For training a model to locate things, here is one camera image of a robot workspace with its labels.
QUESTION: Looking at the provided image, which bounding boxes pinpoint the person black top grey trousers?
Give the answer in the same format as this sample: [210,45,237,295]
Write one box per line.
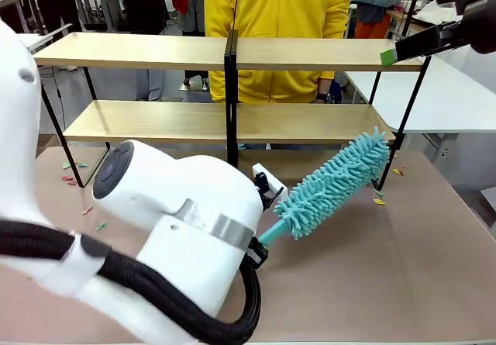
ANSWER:
[115,0,170,102]

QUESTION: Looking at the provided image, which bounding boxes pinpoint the teal microfibre duster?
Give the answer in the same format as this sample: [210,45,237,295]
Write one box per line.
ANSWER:
[257,126,391,247]

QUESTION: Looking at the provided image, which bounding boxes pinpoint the person in yellow hoodie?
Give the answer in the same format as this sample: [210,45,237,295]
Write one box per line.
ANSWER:
[204,0,352,105]

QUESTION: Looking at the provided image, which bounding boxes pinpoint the person with red garment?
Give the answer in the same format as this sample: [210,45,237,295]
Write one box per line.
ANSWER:
[171,0,211,91]

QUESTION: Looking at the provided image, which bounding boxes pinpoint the person in black clothing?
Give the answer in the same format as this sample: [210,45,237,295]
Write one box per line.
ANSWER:
[33,0,83,33]

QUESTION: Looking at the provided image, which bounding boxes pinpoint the wooden two-tier shelf black frame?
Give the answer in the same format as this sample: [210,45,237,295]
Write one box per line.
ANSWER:
[225,30,432,191]
[33,29,238,189]

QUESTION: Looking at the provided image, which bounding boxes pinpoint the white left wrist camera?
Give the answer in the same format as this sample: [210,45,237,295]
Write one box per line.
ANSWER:
[250,162,288,211]

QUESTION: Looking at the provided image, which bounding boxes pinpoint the white background table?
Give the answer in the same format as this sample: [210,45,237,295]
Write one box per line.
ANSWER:
[15,22,74,51]
[343,56,496,135]

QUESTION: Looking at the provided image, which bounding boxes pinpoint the black metal pole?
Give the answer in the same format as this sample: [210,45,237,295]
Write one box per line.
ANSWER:
[401,0,424,38]
[25,0,46,36]

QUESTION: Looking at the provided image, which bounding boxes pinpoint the background worktable with clutter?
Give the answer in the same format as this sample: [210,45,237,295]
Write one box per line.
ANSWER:
[387,0,458,38]

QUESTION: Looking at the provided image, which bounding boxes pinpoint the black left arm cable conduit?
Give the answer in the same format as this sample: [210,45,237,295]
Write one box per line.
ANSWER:
[0,220,261,342]

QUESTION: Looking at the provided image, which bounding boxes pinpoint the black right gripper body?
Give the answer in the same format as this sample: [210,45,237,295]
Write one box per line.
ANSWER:
[453,0,496,55]

